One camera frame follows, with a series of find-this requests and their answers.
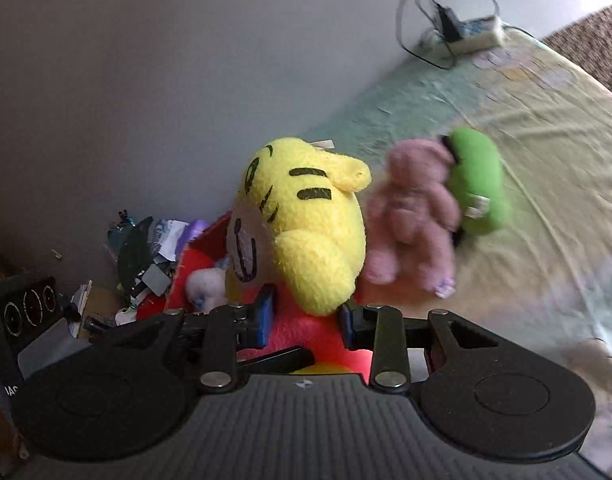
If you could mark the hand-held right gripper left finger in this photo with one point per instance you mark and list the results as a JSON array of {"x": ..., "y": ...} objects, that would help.
[{"x": 267, "y": 317}]

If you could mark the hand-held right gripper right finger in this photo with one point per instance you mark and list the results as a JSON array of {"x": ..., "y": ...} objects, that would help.
[{"x": 345, "y": 327}]

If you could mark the red cardboard box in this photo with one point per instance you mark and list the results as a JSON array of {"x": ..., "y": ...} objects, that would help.
[{"x": 200, "y": 260}]

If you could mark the yellow tiger plush toy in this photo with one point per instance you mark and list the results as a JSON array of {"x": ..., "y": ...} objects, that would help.
[{"x": 316, "y": 220}]

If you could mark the pink teddy bear plush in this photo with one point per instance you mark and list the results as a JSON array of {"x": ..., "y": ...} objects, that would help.
[{"x": 411, "y": 210}]

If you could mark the green plush toy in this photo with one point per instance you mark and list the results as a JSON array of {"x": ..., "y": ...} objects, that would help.
[{"x": 476, "y": 175}]

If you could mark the brown cardboard box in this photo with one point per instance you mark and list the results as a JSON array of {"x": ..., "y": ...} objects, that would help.
[{"x": 100, "y": 300}]

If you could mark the purple tissue pack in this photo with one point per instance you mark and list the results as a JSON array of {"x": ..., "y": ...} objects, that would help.
[{"x": 193, "y": 230}]

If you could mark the grey square card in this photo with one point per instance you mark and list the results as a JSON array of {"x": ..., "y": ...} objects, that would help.
[{"x": 155, "y": 280}]

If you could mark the dark green cap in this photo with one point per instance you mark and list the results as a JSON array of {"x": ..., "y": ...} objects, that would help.
[{"x": 135, "y": 255}]

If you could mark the blue bottle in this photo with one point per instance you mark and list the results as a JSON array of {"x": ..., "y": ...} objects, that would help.
[{"x": 120, "y": 230}]

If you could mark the white and blue packet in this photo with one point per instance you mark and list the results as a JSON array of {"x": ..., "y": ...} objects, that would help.
[{"x": 168, "y": 232}]

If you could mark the black charger plug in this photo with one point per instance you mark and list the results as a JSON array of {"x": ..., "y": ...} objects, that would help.
[{"x": 451, "y": 22}]

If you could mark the brown woven mat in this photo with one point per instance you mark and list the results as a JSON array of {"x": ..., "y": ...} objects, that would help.
[{"x": 596, "y": 45}]

